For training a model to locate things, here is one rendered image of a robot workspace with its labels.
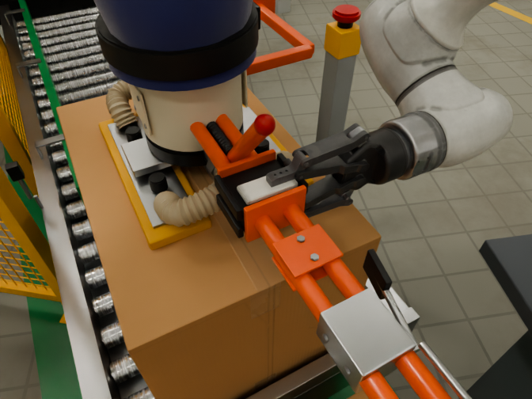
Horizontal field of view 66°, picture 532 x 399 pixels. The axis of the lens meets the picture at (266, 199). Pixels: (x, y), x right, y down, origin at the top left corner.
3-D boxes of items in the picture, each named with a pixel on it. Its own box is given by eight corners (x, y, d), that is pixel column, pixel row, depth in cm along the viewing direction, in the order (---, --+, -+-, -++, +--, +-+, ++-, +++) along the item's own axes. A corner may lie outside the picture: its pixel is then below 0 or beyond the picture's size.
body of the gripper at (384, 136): (418, 143, 54) (360, 165, 51) (401, 189, 60) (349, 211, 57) (381, 113, 58) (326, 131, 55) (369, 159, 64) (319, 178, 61)
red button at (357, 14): (325, 23, 105) (327, 6, 102) (347, 17, 107) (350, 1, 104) (341, 34, 101) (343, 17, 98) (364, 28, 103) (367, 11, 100)
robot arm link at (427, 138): (434, 182, 62) (403, 195, 60) (393, 147, 67) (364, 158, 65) (455, 133, 55) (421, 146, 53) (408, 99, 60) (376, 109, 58)
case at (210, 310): (107, 226, 117) (55, 106, 88) (235, 181, 130) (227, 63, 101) (176, 437, 81) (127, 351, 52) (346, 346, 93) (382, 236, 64)
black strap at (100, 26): (87, 27, 64) (78, 0, 61) (224, -1, 72) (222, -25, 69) (126, 100, 51) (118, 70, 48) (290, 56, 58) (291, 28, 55)
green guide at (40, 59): (7, 13, 216) (-1, -6, 209) (28, 9, 219) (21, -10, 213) (58, 218, 119) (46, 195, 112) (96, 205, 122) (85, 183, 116)
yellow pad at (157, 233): (100, 130, 83) (92, 108, 79) (148, 116, 86) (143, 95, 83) (151, 252, 62) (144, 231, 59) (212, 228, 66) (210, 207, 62)
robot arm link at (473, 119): (419, 185, 65) (379, 115, 68) (489, 156, 70) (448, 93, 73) (465, 154, 55) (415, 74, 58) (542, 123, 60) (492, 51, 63)
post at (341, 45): (301, 255, 178) (325, 23, 105) (314, 248, 180) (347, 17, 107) (309, 267, 173) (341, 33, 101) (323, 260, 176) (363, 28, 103)
